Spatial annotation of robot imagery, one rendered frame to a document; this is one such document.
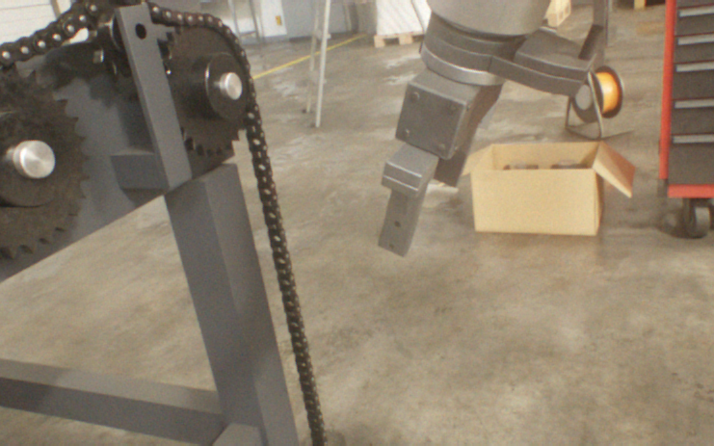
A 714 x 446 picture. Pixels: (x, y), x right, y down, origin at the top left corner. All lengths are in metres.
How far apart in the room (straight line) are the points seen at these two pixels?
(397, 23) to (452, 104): 7.99
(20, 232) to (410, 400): 1.12
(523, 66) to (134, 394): 0.93
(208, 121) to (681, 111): 1.59
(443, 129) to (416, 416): 1.12
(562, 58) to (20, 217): 0.47
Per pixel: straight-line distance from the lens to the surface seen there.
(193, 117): 0.81
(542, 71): 0.49
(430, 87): 0.48
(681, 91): 2.13
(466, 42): 0.49
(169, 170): 0.73
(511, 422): 1.51
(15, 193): 0.61
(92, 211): 0.76
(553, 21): 8.10
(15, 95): 0.65
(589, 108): 3.47
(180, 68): 0.80
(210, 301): 0.95
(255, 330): 0.98
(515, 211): 2.35
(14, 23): 12.28
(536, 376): 1.64
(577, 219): 2.33
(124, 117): 0.80
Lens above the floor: 0.97
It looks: 22 degrees down
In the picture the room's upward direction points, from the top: 9 degrees counter-clockwise
